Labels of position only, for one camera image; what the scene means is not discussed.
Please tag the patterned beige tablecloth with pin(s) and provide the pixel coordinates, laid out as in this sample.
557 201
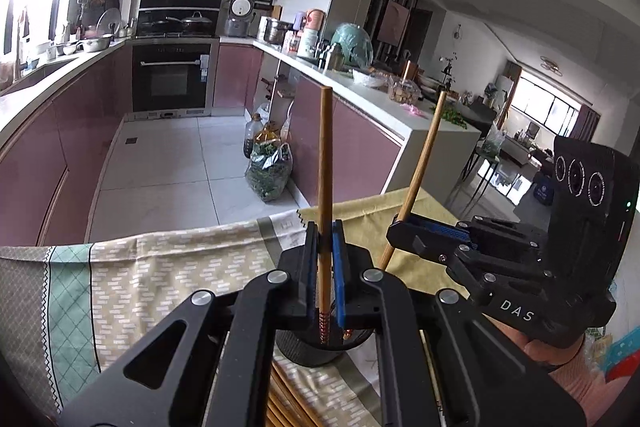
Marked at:
68 312

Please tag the wooden chopstick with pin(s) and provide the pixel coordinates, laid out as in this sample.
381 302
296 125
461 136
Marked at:
412 162
280 414
293 400

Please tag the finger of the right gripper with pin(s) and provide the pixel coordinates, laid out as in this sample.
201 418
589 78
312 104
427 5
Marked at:
428 227
430 248

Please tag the black mesh utensil cup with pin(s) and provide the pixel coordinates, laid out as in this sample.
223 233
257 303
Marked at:
304 352

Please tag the kitchen faucet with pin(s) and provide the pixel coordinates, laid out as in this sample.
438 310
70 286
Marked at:
21 38

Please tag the steel stock pot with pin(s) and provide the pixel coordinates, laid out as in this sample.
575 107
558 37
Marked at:
275 31

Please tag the black wok on stove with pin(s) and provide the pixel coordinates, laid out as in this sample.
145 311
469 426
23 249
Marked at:
194 24

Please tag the pink thermos jug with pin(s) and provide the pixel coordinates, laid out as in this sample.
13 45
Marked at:
310 36

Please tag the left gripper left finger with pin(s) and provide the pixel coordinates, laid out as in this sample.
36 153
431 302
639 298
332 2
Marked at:
301 264

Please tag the oil bottle on floor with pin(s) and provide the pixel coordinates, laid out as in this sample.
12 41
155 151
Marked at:
252 129

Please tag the plastic bag of greens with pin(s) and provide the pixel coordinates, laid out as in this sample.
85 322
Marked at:
271 164

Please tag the teal food cover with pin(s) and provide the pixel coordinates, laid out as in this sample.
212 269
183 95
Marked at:
356 45

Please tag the wooden chopstick lone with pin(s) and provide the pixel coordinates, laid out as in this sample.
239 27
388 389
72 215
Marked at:
325 176

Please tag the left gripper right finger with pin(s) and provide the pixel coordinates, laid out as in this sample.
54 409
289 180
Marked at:
349 261

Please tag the person right hand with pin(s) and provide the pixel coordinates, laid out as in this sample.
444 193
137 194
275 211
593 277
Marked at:
570 367

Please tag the black camera box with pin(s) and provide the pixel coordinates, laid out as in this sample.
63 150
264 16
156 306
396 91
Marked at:
595 195

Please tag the black built-in oven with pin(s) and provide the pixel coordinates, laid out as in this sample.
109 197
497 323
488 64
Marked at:
173 76

